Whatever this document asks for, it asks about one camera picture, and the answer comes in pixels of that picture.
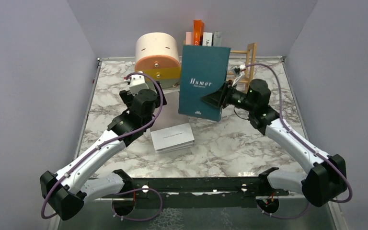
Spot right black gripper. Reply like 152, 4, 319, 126
202, 80, 256, 113

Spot dark teal book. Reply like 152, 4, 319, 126
178, 45, 231, 122

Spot grey white cover book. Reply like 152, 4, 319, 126
149, 90, 195, 151

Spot grey landscape cover book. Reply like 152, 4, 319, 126
213, 32, 222, 47

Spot pink flower cover book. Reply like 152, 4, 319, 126
184, 32, 194, 45

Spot orange fashion show book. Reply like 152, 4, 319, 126
193, 20, 205, 46

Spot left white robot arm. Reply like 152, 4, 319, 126
40, 81, 167, 220

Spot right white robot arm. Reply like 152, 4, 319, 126
201, 79, 350, 207

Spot bottom stacked books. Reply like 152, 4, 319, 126
155, 143, 194, 153

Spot cream and orange bread box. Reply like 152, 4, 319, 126
135, 32, 181, 89

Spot wooden book rack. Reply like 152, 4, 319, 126
179, 43, 257, 99

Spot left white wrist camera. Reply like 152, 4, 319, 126
124, 71, 149, 96

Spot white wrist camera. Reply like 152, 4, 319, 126
124, 71, 149, 96
230, 65, 247, 87

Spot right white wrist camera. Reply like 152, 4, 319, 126
230, 65, 247, 87

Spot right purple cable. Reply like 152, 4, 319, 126
241, 63, 353, 219

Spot purple cable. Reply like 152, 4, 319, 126
241, 63, 353, 219
41, 72, 165, 222

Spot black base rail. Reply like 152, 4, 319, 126
111, 176, 289, 209

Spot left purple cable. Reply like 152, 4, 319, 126
41, 72, 165, 222

